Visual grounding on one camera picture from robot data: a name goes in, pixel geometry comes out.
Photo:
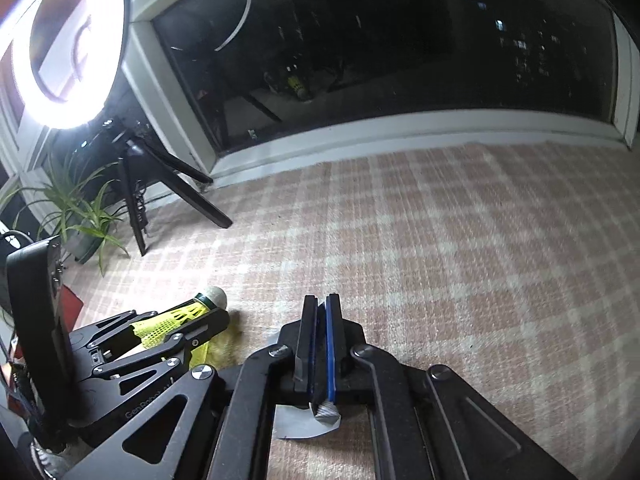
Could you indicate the black tripod stand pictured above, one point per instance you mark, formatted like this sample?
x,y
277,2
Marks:
x,y
140,162

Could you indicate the yellow plastic shuttlecock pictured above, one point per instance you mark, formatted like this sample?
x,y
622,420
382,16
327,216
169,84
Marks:
x,y
153,331

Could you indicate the red cardboard box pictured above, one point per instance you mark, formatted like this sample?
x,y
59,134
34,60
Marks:
x,y
43,321

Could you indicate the grey logo fabric pouch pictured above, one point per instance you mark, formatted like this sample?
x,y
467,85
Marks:
x,y
291,423

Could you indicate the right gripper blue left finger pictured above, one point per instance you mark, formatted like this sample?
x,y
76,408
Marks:
x,y
305,345

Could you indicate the white ring light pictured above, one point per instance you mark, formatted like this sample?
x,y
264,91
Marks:
x,y
65,55

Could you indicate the large potted spider plant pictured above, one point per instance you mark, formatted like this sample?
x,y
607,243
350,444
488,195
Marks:
x,y
80,199

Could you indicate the plaid beige table cloth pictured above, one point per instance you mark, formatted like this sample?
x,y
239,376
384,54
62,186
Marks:
x,y
517,266

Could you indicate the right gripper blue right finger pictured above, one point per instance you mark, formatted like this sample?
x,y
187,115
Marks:
x,y
335,345

